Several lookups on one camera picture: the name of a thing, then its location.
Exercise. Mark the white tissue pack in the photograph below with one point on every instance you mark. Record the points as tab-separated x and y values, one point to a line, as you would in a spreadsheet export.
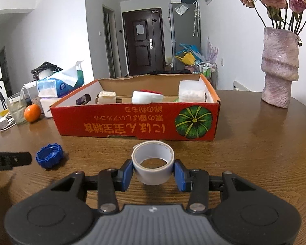
47	107

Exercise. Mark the white folded umbrella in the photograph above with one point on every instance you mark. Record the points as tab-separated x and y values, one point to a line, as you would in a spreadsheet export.
196	20

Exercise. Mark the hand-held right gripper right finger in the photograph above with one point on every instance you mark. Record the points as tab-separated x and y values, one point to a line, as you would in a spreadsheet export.
180	176

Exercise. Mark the white tape roll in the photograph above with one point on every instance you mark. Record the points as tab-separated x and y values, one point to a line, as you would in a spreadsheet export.
153	176

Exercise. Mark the clear cotton swab box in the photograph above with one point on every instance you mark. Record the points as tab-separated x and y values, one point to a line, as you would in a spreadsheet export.
191	91

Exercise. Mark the black folded stand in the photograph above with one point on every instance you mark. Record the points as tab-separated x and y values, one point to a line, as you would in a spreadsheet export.
47	67

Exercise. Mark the dark brown door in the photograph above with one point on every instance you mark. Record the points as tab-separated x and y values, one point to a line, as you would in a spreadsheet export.
142	43

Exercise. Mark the pink ceramic vase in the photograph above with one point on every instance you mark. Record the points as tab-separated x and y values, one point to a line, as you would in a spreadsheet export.
279	69

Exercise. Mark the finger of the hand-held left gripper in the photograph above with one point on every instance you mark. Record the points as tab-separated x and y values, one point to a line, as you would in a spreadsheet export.
21	158

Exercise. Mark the orange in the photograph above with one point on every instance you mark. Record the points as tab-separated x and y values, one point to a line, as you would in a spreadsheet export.
32	113

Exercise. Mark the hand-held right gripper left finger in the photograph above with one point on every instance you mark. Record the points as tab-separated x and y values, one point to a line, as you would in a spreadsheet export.
127	174

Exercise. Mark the purple feather decoration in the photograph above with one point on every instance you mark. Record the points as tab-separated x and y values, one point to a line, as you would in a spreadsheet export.
211	51

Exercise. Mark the blue tissue pack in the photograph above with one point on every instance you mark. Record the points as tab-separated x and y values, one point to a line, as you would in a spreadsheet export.
53	86

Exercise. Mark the clear food container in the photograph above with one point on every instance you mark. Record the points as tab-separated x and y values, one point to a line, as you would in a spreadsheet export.
32	86

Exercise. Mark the glass cup with straw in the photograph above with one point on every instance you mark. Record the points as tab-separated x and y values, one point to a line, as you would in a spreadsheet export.
17	109

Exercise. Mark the red cardboard box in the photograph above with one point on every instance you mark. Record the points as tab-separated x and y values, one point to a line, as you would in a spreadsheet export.
132	125

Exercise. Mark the yellow bag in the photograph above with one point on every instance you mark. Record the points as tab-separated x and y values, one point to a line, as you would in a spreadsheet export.
186	59

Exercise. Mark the white bowl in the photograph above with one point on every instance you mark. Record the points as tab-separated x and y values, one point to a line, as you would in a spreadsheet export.
45	75

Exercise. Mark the black tripod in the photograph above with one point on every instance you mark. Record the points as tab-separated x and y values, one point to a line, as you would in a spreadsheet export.
0	94

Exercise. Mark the grey refrigerator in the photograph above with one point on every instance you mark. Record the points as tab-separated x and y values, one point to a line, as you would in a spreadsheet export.
183	28

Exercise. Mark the blue plastic cap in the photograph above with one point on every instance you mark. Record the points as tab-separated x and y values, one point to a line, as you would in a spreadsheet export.
49	156

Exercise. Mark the white heater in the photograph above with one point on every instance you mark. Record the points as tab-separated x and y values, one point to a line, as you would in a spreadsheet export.
241	86

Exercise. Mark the metal rolling cart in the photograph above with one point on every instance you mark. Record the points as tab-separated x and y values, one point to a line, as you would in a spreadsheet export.
206	69

